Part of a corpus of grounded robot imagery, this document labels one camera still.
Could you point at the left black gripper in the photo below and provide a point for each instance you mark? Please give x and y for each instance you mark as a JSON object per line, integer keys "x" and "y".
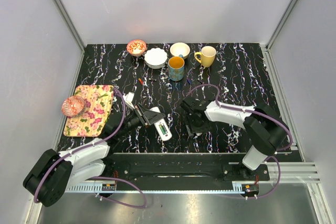
{"x": 146, "y": 117}

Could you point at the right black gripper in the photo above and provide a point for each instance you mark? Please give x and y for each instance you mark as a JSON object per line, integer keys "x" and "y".
{"x": 205, "y": 127}

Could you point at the white remote control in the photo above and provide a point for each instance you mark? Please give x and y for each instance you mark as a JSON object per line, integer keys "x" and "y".
{"x": 158, "y": 118}

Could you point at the green battery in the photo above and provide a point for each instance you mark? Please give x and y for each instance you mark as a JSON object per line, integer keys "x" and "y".
{"x": 164, "y": 129}

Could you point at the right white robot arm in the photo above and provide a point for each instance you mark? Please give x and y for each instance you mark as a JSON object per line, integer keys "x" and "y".
{"x": 265, "y": 128}

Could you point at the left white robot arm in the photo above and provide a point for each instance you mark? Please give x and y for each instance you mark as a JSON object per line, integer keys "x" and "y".
{"x": 73, "y": 161}

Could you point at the floral rectangular tray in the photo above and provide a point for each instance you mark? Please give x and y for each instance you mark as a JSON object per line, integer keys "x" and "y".
{"x": 98, "y": 104}

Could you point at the white scalloped bowl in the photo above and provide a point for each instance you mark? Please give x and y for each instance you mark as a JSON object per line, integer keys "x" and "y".
{"x": 155, "y": 58}

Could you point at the blue mug orange inside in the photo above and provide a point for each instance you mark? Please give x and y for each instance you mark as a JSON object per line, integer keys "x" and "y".
{"x": 176, "y": 68}

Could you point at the orange floral small bowl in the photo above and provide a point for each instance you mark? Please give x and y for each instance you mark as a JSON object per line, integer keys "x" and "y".
{"x": 136, "y": 47}

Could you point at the yellow mug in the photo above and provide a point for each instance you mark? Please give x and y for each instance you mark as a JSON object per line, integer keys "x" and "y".
{"x": 206, "y": 56}

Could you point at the red patterned bowl on tray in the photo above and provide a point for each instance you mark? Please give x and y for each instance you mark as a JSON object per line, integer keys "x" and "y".
{"x": 73, "y": 106}

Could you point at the cream round bowl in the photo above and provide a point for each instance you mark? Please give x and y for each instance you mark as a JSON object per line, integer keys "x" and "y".
{"x": 180, "y": 48}

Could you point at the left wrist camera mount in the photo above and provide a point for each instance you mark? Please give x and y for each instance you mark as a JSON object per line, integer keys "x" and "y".
{"x": 128, "y": 98}

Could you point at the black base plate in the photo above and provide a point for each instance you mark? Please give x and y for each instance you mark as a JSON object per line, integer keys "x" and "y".
{"x": 164, "y": 172}

